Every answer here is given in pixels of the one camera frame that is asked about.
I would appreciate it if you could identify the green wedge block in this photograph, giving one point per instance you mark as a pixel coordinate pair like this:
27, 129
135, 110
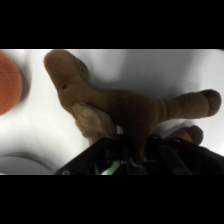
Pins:
110, 169

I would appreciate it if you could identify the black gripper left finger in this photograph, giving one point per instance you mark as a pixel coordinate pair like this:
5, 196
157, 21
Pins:
115, 153

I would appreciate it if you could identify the brown plush deer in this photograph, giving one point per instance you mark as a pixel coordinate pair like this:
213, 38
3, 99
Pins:
120, 106

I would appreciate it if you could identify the orange pumpkin plush toy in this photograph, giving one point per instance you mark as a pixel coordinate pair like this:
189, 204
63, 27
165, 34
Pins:
8, 83

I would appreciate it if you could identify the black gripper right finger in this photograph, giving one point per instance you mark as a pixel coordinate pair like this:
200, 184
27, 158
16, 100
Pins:
165, 156

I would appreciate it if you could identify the grey metal bowl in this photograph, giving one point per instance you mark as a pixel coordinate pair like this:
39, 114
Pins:
23, 165

